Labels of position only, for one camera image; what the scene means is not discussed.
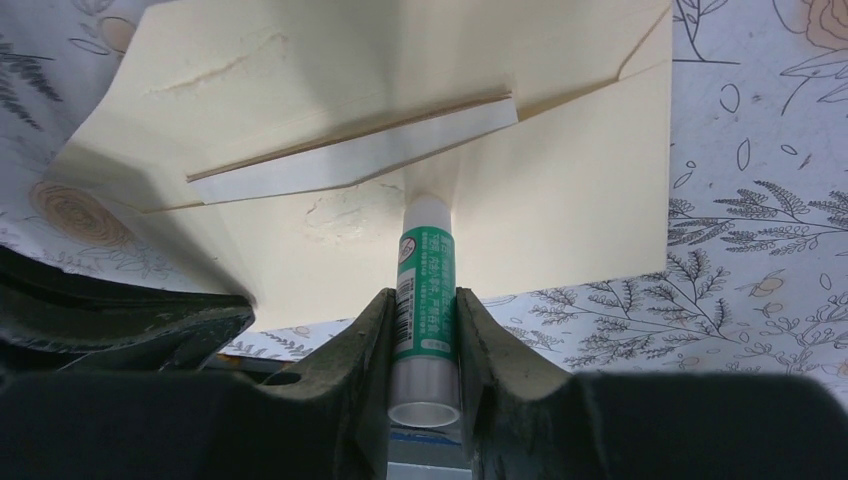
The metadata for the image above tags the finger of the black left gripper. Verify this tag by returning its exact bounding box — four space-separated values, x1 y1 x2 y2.
1 247 255 375

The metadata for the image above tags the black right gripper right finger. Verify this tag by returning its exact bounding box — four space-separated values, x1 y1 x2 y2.
456 288 847 479

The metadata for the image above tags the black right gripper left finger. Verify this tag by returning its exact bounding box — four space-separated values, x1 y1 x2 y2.
1 289 396 479

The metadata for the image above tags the white green glue stick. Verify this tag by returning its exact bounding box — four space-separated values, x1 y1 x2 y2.
388 195 460 429

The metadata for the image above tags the cream envelope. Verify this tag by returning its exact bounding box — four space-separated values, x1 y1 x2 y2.
47 1 672 330

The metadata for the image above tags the floral patterned table mat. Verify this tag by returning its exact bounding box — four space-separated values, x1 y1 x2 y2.
1 1 847 397

